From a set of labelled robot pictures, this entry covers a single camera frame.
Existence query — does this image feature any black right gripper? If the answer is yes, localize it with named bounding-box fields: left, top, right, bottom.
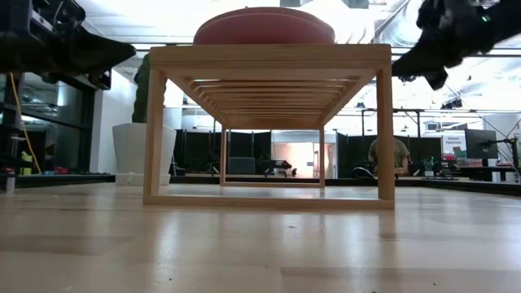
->
left=392, top=0, right=496, bottom=91

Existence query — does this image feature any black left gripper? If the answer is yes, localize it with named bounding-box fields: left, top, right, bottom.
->
left=0, top=0, right=138, bottom=90

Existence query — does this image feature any pink ceramic plate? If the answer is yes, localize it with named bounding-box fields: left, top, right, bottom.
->
left=193, top=11, right=337, bottom=45

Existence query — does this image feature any slatted wooden shelf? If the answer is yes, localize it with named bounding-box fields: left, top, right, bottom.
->
left=142, top=43, right=396, bottom=212

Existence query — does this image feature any green cactus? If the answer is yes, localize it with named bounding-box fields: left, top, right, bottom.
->
left=131, top=52, right=169, bottom=125

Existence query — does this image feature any white printed sign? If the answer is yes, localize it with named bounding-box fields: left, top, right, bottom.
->
left=441, top=132, right=467, bottom=156

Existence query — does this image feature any white planter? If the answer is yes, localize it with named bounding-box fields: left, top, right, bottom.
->
left=112, top=122, right=177, bottom=186

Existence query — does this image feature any person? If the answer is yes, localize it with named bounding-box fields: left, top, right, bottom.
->
left=368, top=138, right=411, bottom=177

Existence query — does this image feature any black computer monitor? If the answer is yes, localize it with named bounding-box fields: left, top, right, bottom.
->
left=465, top=129, right=500, bottom=160

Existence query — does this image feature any small green plant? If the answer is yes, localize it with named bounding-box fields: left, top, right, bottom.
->
left=422, top=156, right=437, bottom=177

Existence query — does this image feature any black partition panel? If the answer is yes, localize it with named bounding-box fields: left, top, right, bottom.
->
left=335, top=132, right=443, bottom=179
left=174, top=129, right=272, bottom=176

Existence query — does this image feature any yellow-green bottle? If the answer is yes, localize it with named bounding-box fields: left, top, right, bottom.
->
left=20, top=151, right=34, bottom=177

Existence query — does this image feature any black boom stand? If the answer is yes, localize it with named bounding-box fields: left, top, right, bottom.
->
left=479, top=137, right=521, bottom=182

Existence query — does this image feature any gray box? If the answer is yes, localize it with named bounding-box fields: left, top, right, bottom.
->
left=226, top=156, right=256, bottom=175

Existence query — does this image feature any black device on stand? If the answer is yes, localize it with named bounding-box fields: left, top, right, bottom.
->
left=262, top=159, right=298, bottom=178

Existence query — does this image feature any yellow cable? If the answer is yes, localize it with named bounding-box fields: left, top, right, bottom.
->
left=8, top=72, right=42, bottom=175

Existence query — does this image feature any black table border rail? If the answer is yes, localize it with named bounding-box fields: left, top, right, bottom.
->
left=0, top=173, right=521, bottom=197

